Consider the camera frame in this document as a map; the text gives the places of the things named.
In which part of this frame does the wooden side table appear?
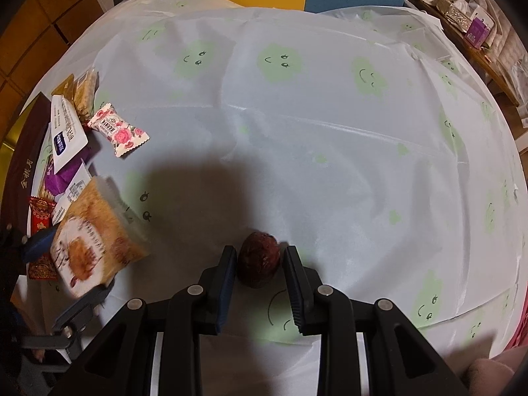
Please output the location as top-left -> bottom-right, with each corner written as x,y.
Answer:
409,0 -> 519,107

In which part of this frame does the clear packed rice cracker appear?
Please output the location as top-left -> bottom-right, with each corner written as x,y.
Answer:
51,67 -> 98,125

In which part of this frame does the white tablecloth with green clouds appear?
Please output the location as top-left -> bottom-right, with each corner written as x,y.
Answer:
35,0 -> 527,371

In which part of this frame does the beige patterned bedsheet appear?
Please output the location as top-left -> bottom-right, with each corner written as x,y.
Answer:
405,0 -> 528,91

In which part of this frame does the purple small box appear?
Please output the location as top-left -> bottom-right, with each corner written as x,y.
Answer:
464,14 -> 494,49

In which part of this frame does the purple snack packet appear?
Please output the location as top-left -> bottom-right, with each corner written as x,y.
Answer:
44,146 -> 93,196

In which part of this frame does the dark brown gift box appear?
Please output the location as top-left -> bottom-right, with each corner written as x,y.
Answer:
1,92 -> 51,234

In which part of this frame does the pink rose candy packet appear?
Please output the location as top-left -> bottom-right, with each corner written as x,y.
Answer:
88,103 -> 149,157

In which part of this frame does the white and blue sachet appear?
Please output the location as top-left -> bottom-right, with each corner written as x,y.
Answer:
50,95 -> 88,174

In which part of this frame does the person's hand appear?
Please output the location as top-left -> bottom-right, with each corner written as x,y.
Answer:
466,346 -> 527,396

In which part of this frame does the white labelled snack packet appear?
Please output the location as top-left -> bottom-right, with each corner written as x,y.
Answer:
51,161 -> 91,225

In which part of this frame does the dark red jujube date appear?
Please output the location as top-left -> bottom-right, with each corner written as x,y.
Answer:
236,232 -> 281,289

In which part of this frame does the brown bread snack packet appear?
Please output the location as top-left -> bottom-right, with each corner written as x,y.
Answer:
50,176 -> 148,299

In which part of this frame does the red patterned candy packet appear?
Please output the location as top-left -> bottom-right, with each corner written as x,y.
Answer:
28,197 -> 58,281

